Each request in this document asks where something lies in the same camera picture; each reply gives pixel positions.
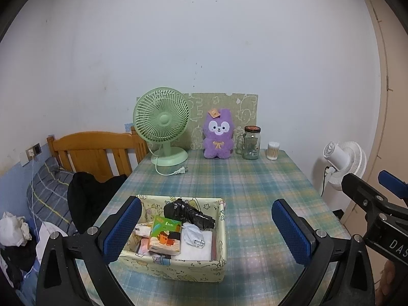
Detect wall outlet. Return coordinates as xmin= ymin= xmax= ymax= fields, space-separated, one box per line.
xmin=25 ymin=143 xmax=42 ymax=161

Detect green patterned board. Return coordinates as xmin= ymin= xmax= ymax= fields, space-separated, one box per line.
xmin=185 ymin=92 xmax=259 ymax=150

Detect white towel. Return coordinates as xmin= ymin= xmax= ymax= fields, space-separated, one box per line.
xmin=174 ymin=229 xmax=215 ymax=261

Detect beige door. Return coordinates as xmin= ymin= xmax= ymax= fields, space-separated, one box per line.
xmin=338 ymin=0 xmax=408 ymax=227

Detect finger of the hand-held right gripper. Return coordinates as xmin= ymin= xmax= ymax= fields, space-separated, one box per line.
xmin=342 ymin=173 xmax=408 ymax=227
xmin=378 ymin=170 xmax=408 ymax=206

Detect glass jar mug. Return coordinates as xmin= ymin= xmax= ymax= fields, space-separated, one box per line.
xmin=235 ymin=125 xmax=262 ymax=160

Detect blue plaid pillow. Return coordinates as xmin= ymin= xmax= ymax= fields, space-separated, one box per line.
xmin=26 ymin=156 xmax=79 ymax=235

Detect wooden bed headboard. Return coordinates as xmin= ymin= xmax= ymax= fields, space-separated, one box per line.
xmin=47 ymin=126 xmax=150 ymax=184

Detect blue bed sheet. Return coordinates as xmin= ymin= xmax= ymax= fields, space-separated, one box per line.
xmin=19 ymin=268 xmax=39 ymax=305

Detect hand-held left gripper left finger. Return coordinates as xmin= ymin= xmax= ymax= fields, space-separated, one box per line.
xmin=36 ymin=196 xmax=143 ymax=306

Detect crumpled white cloth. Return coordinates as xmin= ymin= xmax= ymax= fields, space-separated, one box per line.
xmin=0 ymin=212 xmax=32 ymax=247

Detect green tissue pack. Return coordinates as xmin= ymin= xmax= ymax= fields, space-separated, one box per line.
xmin=147 ymin=215 xmax=183 ymax=256

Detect white plastic packet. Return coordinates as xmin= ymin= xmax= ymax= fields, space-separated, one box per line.
xmin=133 ymin=223 xmax=154 ymax=238

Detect person's right hand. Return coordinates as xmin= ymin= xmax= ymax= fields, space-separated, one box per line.
xmin=378 ymin=258 xmax=397 ymax=298

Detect yellow printed storage box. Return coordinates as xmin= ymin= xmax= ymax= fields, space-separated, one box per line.
xmin=118 ymin=194 xmax=227 ymax=284

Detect purple plush toy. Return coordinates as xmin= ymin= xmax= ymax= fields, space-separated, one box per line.
xmin=203 ymin=108 xmax=237 ymax=160

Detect green desk fan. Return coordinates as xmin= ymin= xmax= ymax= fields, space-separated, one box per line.
xmin=133 ymin=87 xmax=191 ymax=167

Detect white sock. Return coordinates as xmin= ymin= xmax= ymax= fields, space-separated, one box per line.
xmin=181 ymin=222 xmax=206 ymax=249

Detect black jacket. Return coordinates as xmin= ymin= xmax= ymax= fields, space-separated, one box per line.
xmin=67 ymin=171 xmax=128 ymax=235

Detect white charger cable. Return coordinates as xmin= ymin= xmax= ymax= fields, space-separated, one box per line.
xmin=30 ymin=159 xmax=40 ymax=239

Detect black clothes pile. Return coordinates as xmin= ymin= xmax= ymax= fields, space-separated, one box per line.
xmin=0 ymin=240 xmax=39 ymax=290

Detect plaid tablecloth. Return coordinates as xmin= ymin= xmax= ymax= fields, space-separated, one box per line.
xmin=75 ymin=148 xmax=361 ymax=306

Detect cotton swab container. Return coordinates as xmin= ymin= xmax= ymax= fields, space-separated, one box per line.
xmin=266 ymin=142 xmax=280 ymax=160

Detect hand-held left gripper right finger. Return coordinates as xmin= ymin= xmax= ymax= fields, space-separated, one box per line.
xmin=271 ymin=198 xmax=376 ymax=306

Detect green fan cord with plug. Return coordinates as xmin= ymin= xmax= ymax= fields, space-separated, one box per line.
xmin=155 ymin=158 xmax=187 ymax=176

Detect white standing fan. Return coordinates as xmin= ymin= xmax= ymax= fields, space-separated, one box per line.
xmin=319 ymin=140 xmax=368 ymax=198

